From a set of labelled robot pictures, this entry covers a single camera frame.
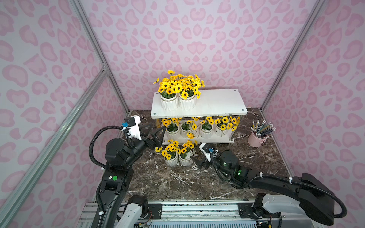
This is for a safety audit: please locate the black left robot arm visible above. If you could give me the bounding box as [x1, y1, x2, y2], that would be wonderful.
[88, 124, 166, 228]

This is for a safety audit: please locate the white two-tier shelf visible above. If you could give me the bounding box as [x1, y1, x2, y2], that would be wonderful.
[151, 89, 248, 144]

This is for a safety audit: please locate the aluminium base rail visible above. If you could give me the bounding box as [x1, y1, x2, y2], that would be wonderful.
[76, 199, 329, 228]

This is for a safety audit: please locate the pink pencil cup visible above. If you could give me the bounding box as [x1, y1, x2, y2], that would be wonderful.
[248, 120, 276, 148]

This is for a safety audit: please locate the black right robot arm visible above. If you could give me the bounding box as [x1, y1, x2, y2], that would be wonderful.
[193, 148, 348, 226]

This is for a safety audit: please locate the sunflower pot bottom second-left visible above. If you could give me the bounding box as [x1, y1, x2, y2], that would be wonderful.
[180, 120, 199, 139]

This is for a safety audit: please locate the sunflower pot second-left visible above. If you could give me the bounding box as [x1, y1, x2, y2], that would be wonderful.
[173, 74, 205, 110]
[180, 120, 199, 139]

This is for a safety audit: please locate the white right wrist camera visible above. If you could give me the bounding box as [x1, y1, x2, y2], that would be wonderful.
[199, 142, 218, 162]

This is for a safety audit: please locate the sunflower pot top second-left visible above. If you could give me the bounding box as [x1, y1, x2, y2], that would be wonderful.
[173, 74, 205, 110]

